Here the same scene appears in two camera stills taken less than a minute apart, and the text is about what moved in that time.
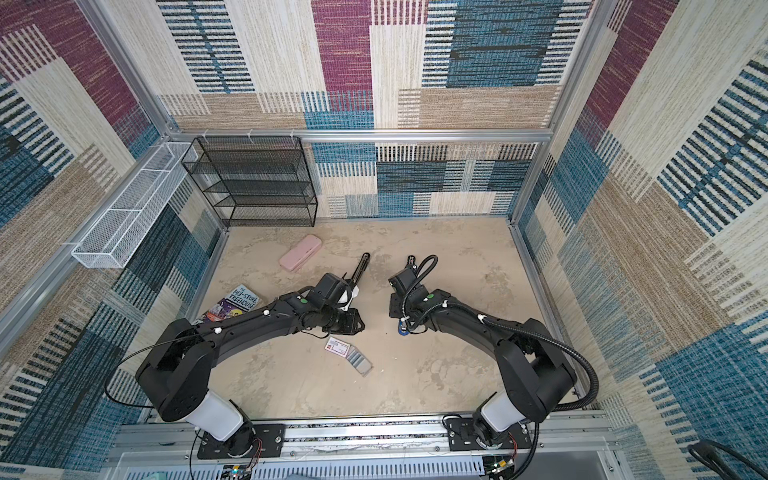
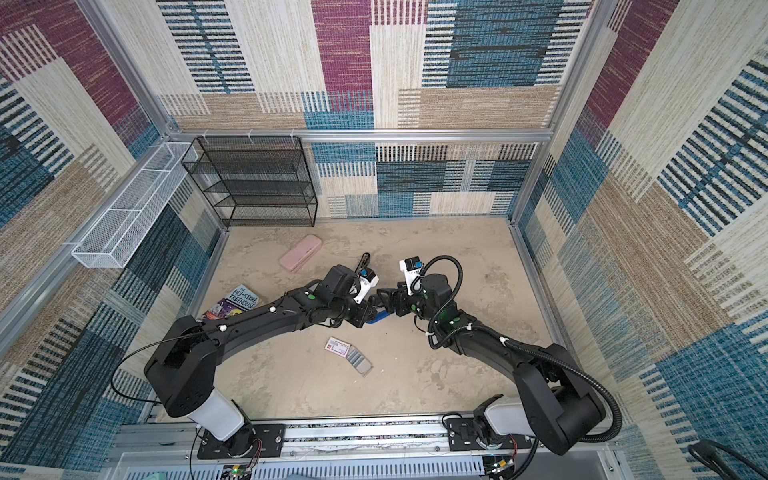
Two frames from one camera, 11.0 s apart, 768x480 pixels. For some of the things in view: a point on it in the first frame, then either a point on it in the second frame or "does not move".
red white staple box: [337, 346] does not move
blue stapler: [403, 326] -> [380, 316]
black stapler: [360, 269] does not move
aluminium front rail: [398, 447] does not move
